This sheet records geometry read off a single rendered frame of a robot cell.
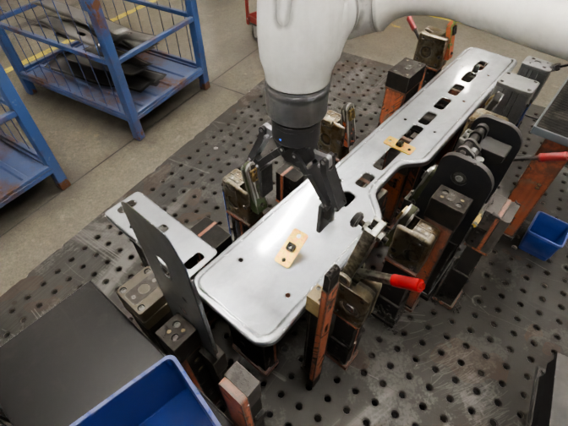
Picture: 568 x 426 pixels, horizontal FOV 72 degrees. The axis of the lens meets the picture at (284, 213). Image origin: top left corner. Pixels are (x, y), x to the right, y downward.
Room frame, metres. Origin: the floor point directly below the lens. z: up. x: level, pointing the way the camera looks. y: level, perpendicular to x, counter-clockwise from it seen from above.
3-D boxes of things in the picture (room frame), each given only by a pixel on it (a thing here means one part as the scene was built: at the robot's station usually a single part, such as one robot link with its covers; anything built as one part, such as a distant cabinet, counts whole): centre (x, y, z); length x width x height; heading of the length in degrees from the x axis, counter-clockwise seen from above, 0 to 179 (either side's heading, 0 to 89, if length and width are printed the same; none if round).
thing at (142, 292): (0.36, 0.26, 0.88); 0.08 x 0.08 x 0.36; 50
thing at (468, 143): (0.64, -0.41, 0.94); 0.18 x 0.13 x 0.49; 140
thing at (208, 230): (0.55, 0.17, 0.84); 0.11 x 0.10 x 0.28; 50
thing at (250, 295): (0.87, -0.33, 1.00); 1.38 x 0.22 x 0.02; 140
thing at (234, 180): (0.67, 0.10, 0.87); 0.12 x 0.09 x 0.35; 50
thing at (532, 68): (1.19, -0.83, 0.88); 0.11 x 0.10 x 0.36; 50
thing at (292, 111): (0.49, -0.02, 1.38); 0.09 x 0.09 x 0.06
